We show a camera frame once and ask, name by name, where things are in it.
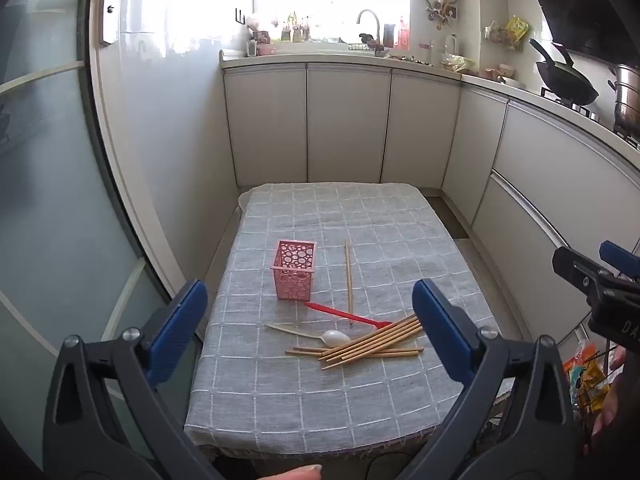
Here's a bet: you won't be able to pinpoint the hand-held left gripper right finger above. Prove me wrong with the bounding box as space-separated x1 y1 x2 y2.
400 279 579 480

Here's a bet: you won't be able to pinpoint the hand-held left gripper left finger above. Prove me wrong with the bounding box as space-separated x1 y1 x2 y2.
42 279 226 480

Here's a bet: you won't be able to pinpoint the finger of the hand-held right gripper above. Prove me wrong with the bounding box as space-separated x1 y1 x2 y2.
552 246 617 298
599 240 640 280

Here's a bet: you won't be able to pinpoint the bunch of wooden chopsticks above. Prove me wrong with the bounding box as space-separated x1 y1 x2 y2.
285 312 426 372

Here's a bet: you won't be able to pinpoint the pink perforated plastic basket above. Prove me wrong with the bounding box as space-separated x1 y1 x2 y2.
270 240 319 303

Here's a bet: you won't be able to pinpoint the person's right hand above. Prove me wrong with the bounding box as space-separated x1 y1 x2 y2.
582 348 632 456

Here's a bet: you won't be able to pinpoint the person's left hand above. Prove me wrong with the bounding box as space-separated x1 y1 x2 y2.
267 464 324 480

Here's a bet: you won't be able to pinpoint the beige drawer front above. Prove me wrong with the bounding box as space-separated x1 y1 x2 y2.
471 172 640 346
492 101 640 261

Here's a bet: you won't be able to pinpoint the colourful snack packets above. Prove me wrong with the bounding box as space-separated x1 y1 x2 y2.
562 340 619 417

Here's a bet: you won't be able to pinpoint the red plastic spoon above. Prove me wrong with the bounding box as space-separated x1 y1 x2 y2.
304 301 394 331

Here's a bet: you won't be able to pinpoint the long wooden chopstick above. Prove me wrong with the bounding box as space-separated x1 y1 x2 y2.
345 240 355 327

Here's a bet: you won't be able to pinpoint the white plastic spoon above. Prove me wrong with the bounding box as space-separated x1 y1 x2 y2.
264 322 353 350

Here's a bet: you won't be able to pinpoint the grey checked tablecloth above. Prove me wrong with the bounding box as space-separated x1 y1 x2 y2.
184 182 516 454

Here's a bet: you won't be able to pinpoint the narrow beige cabinet door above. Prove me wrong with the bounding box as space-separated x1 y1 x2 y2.
441 84 510 228

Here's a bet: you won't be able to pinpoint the gas stove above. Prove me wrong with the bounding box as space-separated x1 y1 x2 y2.
540 87 640 150

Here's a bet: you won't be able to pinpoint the steel stock pot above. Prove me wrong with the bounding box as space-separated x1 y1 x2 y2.
607 62 640 134

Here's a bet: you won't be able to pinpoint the black wok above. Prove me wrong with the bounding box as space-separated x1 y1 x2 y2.
528 38 600 106

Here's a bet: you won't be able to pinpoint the glass sliding door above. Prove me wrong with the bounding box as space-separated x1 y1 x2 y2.
0 0 211 480

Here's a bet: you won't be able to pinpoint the yellowish plastic bag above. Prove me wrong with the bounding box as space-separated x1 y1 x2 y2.
440 54 479 74

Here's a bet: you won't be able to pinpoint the yellow bag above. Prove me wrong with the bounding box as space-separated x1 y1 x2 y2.
504 15 531 42

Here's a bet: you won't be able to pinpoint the dark range hood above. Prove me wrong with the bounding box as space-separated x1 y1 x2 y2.
517 0 640 69

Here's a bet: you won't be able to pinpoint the water heater pipes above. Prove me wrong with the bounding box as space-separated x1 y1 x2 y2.
424 0 462 32

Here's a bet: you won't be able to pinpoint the curved metal faucet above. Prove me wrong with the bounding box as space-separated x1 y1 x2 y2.
356 9 382 52

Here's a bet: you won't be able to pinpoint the group of windowsill ornaments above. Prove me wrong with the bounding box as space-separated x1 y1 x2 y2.
246 10 314 45

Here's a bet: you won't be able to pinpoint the black door handle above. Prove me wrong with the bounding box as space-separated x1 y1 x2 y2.
82 0 136 47

